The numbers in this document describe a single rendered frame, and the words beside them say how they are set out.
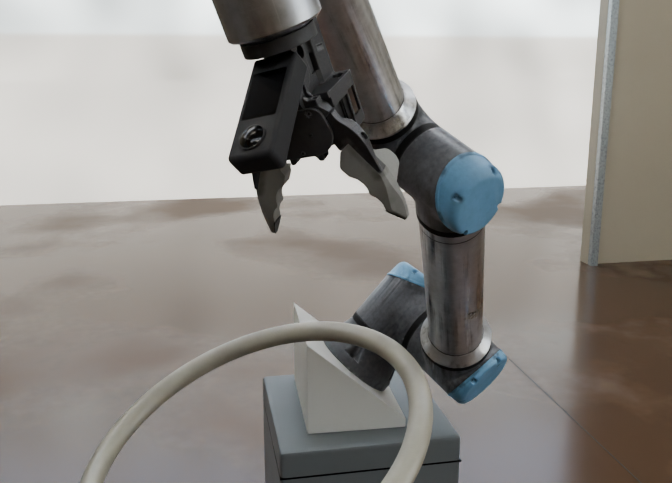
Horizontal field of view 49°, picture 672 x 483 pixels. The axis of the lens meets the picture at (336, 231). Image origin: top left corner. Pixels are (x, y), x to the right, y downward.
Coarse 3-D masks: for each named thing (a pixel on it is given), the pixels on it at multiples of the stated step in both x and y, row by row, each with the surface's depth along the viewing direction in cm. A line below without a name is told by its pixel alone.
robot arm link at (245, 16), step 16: (224, 0) 62; (240, 0) 62; (256, 0) 61; (272, 0) 62; (288, 0) 62; (304, 0) 63; (224, 16) 64; (240, 16) 62; (256, 16) 62; (272, 16) 62; (288, 16) 62; (304, 16) 63; (224, 32) 65; (240, 32) 63; (256, 32) 63; (272, 32) 63; (288, 32) 64
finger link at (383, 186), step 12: (348, 144) 68; (348, 156) 68; (360, 156) 68; (384, 156) 72; (396, 156) 73; (348, 168) 69; (360, 168) 68; (372, 168) 68; (384, 168) 69; (396, 168) 72; (360, 180) 69; (372, 180) 69; (384, 180) 68; (396, 180) 71; (372, 192) 69; (384, 192) 69; (396, 192) 69; (384, 204) 70; (396, 204) 70
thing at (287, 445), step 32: (288, 384) 187; (288, 416) 170; (288, 448) 156; (320, 448) 157; (352, 448) 157; (384, 448) 159; (448, 448) 162; (288, 480) 156; (320, 480) 158; (352, 480) 159; (416, 480) 162; (448, 480) 164
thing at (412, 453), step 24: (264, 336) 116; (288, 336) 115; (312, 336) 114; (336, 336) 111; (360, 336) 108; (384, 336) 106; (192, 360) 116; (216, 360) 116; (408, 360) 99; (168, 384) 113; (408, 384) 95; (144, 408) 110; (432, 408) 91; (120, 432) 106; (408, 432) 87; (96, 456) 102; (408, 456) 84; (96, 480) 99; (384, 480) 82; (408, 480) 82
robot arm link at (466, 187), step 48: (432, 144) 112; (432, 192) 111; (480, 192) 110; (432, 240) 121; (480, 240) 122; (432, 288) 134; (480, 288) 135; (432, 336) 151; (480, 336) 151; (480, 384) 158
